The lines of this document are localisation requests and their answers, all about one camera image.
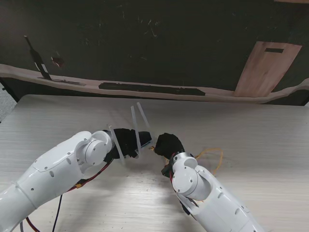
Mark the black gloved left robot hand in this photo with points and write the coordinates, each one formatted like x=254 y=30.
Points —
x=125 y=142

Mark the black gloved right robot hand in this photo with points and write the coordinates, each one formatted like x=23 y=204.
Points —
x=169 y=143

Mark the white router with antennas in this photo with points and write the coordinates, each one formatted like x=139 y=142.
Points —
x=138 y=131

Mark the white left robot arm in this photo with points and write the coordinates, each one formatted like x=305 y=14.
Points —
x=53 y=174

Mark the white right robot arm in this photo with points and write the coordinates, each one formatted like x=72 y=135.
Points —
x=207 y=193

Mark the wooden cutting board print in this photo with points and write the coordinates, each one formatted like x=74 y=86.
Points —
x=263 y=70

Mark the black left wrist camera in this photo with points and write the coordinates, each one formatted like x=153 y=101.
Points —
x=108 y=158

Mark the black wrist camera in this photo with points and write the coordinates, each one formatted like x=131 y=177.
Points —
x=108 y=158
x=166 y=170

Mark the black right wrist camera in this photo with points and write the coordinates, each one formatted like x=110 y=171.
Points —
x=166 y=170

